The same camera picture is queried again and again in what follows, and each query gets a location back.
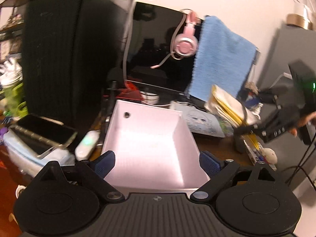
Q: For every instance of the cartoon print mouse pad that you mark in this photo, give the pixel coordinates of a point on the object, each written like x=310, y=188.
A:
x=202, y=122

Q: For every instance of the black and white book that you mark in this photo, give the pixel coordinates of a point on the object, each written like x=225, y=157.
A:
x=254, y=153

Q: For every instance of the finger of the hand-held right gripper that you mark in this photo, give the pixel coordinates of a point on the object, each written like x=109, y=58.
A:
x=267, y=94
x=246, y=129

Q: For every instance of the white cardboard drawer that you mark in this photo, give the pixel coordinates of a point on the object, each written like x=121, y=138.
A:
x=148, y=148

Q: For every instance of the cluttered shelf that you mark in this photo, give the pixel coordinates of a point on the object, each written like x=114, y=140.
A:
x=12, y=24

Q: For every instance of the black computer monitor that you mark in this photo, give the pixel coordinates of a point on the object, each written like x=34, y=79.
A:
x=153, y=42

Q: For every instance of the pink headset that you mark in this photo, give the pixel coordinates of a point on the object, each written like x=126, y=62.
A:
x=185, y=45

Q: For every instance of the grey panel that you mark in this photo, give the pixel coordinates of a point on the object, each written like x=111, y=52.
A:
x=279, y=61

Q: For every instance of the green bottle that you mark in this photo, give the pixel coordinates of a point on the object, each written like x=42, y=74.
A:
x=16, y=98

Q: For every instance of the yellow and white plastic bag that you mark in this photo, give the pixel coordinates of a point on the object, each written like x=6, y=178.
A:
x=229, y=103

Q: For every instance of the black computer tower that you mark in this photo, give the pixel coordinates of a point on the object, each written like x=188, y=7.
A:
x=69, y=54

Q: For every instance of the light blue tissue pack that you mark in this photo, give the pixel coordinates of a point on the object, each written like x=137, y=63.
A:
x=24, y=158

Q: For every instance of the person's right hand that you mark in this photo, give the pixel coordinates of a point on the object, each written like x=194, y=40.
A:
x=306, y=119

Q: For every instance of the smartphone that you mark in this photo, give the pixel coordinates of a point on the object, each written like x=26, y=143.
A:
x=42, y=133

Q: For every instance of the light blue towel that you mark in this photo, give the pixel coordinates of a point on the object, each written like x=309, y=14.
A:
x=219, y=54

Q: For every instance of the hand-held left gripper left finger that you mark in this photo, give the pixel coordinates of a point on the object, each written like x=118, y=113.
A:
x=106, y=164

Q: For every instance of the white plush toy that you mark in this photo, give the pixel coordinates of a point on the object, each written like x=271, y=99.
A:
x=269, y=155

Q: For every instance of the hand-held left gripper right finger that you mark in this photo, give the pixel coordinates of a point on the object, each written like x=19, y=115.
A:
x=208, y=164

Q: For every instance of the white oval device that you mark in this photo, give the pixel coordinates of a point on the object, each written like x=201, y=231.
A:
x=86, y=144

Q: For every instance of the gold round lamp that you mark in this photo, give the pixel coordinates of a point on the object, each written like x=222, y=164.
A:
x=300, y=19

